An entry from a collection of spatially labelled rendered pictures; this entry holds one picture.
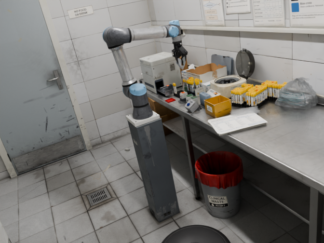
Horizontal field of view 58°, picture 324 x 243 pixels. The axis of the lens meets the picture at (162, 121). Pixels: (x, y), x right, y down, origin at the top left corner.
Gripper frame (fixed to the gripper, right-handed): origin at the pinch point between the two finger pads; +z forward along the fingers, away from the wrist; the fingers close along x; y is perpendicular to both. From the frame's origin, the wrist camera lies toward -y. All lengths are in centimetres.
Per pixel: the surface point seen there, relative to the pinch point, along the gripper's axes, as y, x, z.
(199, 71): 26.4, -31.0, 16.0
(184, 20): 75, -52, -26
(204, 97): -31.5, 3.0, 17.3
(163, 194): -21, 46, 89
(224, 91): -30.8, -15.0, 19.0
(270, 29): -46, -46, -20
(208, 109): -43.6, 8.7, 21.5
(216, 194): -48, 14, 88
